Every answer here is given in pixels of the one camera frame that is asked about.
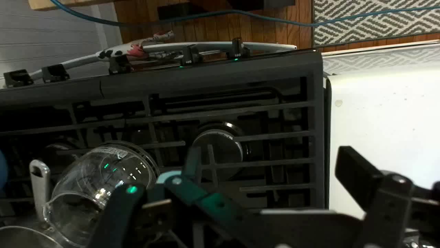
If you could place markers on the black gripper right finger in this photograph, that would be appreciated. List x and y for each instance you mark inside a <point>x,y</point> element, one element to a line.
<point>394,204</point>

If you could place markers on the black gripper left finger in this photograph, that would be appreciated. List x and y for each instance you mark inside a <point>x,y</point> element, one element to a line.
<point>181,212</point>

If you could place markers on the round metal lid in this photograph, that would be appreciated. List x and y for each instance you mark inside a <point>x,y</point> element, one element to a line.
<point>226,149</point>

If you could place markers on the dark grey dish rack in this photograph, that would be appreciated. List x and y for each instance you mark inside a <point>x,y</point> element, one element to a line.
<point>276,107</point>

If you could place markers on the clear glass cup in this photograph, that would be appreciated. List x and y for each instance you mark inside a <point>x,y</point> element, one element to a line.
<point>85,189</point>

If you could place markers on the white dish rack tray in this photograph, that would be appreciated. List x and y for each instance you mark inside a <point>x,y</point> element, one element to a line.
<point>386,103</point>

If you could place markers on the wooden cabinet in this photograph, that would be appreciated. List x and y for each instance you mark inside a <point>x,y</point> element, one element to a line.
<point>192,19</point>

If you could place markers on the patterned grey white mat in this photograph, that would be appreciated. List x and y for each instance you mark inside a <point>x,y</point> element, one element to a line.
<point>351,21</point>

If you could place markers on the white plastic utensil handle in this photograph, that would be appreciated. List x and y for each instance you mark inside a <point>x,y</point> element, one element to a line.
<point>41,176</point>

